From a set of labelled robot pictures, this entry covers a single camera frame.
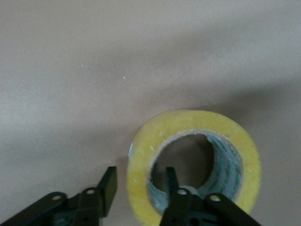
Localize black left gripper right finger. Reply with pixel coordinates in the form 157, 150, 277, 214
159, 167, 261, 226

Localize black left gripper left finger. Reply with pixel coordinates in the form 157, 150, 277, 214
0, 166, 118, 226

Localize clear yellowish tape roll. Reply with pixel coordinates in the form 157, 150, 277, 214
126, 108, 262, 224

